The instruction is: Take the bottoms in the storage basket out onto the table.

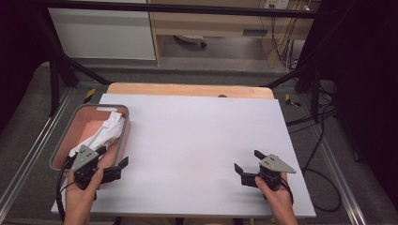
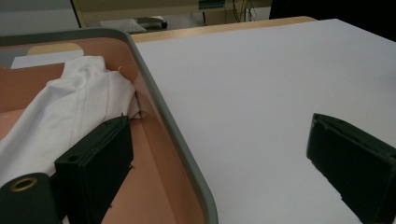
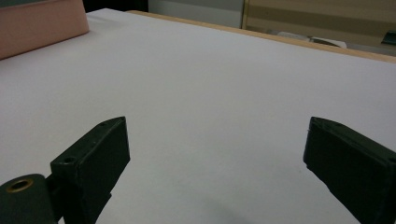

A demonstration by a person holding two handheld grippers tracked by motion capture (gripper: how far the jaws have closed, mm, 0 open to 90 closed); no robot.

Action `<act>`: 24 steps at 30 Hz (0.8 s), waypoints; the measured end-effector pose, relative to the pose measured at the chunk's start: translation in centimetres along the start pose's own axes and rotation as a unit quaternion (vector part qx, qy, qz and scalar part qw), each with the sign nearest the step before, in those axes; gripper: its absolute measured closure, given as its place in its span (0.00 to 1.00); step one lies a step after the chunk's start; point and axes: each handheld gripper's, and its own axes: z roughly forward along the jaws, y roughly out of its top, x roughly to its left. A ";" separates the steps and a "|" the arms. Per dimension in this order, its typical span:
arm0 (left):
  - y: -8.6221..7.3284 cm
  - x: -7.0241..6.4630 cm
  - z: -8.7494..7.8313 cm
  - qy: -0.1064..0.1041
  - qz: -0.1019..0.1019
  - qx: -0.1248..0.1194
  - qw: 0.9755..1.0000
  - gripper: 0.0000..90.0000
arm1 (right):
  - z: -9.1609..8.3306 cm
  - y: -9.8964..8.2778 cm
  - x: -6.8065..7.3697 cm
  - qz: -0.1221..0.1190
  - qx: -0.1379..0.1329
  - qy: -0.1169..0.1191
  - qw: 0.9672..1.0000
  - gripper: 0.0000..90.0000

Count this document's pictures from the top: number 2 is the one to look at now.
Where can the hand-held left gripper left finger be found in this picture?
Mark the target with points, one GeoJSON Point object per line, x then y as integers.
{"type": "Point", "coordinates": [93, 161]}

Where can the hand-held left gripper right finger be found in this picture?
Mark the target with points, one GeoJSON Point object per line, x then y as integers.
{"type": "Point", "coordinates": [358, 165]}

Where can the white garment with black collar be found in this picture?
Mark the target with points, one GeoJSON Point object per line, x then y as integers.
{"type": "Point", "coordinates": [62, 109]}

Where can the pink basket with grey rim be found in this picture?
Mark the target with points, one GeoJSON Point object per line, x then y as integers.
{"type": "Point", "coordinates": [155, 186]}

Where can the office chair base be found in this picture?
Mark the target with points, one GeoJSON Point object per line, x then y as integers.
{"type": "Point", "coordinates": [127, 25]}

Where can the white cabinet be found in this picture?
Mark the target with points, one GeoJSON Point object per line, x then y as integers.
{"type": "Point", "coordinates": [34, 15]}

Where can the light wooden desk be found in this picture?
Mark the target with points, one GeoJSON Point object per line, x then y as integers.
{"type": "Point", "coordinates": [140, 7]}

